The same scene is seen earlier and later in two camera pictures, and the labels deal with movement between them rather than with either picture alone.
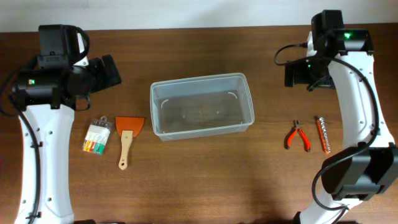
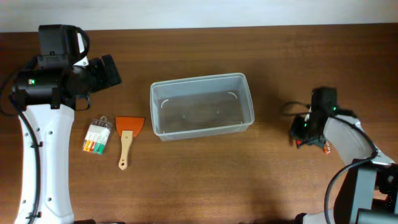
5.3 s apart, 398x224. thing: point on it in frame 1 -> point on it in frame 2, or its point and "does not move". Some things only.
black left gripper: x=106 y=73 does not move
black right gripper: x=289 y=76 -> x=301 y=134
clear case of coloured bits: x=97 y=135 does not move
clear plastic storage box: x=199 y=106 does not move
